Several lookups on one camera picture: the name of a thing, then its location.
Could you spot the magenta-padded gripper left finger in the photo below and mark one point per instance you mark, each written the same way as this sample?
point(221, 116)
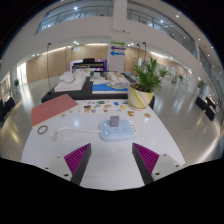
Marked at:
point(78, 158)

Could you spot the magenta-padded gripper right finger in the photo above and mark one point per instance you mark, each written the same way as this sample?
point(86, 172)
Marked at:
point(146, 159)

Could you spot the light blue power strip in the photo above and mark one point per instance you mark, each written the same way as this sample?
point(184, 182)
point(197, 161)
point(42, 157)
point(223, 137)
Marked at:
point(123, 131)

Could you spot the round orange sticker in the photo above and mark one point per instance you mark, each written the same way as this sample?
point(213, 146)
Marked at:
point(147, 115)

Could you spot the brown cookie-shaped sticker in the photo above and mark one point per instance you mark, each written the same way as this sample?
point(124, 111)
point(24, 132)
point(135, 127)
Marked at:
point(130, 113)

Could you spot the white sheet with colourful stickers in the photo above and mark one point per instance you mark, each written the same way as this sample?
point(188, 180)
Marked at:
point(95, 106)

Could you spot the pink flat board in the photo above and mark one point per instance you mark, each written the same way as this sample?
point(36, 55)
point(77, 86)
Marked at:
point(53, 108)

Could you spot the round yellow sticker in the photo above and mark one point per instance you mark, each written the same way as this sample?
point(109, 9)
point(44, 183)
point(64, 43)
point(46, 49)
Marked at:
point(123, 107)

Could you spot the green plant in striped pot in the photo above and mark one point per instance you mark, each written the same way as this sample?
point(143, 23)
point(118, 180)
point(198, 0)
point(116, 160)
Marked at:
point(140, 96)

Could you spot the small blue sticker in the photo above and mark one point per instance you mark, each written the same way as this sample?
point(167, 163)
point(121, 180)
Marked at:
point(116, 103)

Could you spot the blue mat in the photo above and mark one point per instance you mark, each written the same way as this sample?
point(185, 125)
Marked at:
point(103, 88)

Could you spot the group of black chairs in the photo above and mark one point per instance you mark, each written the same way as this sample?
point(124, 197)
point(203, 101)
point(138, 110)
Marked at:
point(6, 106)
point(205, 106)

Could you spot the potted palm plant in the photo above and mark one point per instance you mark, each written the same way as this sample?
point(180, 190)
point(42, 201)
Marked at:
point(163, 71)

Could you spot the black piano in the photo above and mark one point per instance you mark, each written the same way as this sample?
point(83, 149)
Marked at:
point(88, 63)

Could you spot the black floor lamp stand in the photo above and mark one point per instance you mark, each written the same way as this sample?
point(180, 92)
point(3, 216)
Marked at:
point(47, 66)

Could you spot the small potted plant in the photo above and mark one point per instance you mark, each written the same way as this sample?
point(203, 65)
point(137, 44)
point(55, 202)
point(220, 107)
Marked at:
point(16, 83)

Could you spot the sign with coloured arrows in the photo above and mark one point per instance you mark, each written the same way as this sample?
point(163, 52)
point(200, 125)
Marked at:
point(117, 48)

